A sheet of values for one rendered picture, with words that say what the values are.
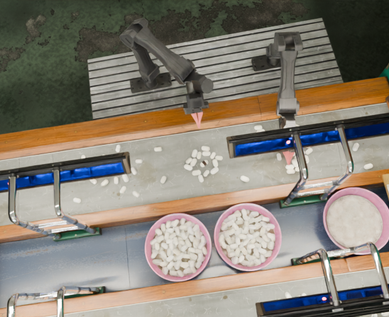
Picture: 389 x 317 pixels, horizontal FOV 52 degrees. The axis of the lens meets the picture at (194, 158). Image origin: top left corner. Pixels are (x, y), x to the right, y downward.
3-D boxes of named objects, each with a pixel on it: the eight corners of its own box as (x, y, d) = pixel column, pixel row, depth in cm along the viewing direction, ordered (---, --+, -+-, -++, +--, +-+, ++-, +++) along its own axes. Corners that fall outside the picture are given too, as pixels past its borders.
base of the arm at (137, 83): (170, 78, 186) (168, 65, 189) (127, 85, 186) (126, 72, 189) (172, 86, 194) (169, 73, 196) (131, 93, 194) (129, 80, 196)
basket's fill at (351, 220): (317, 201, 171) (320, 198, 166) (370, 193, 171) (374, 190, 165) (330, 255, 164) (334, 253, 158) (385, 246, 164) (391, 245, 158)
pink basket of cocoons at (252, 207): (202, 227, 171) (202, 223, 162) (256, 196, 174) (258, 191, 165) (235, 284, 163) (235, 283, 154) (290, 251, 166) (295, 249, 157)
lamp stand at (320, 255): (290, 258, 165) (315, 246, 123) (339, 251, 165) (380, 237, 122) (300, 307, 159) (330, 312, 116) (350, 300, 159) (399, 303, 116)
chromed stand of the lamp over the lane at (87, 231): (54, 199, 179) (4, 169, 136) (99, 192, 178) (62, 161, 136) (56, 241, 173) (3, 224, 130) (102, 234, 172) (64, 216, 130)
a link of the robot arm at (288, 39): (282, 59, 186) (296, 46, 154) (268, 59, 187) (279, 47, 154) (282, 45, 186) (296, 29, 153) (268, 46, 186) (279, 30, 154)
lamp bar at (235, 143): (225, 138, 144) (225, 130, 137) (398, 112, 144) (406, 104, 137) (229, 159, 142) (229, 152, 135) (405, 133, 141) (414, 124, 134)
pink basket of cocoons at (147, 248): (145, 222, 173) (141, 218, 164) (207, 212, 173) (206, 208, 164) (151, 286, 164) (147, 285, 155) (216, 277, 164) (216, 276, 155)
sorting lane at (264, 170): (-8, 163, 181) (-11, 161, 179) (391, 104, 179) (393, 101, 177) (-10, 229, 171) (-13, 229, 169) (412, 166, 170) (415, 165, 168)
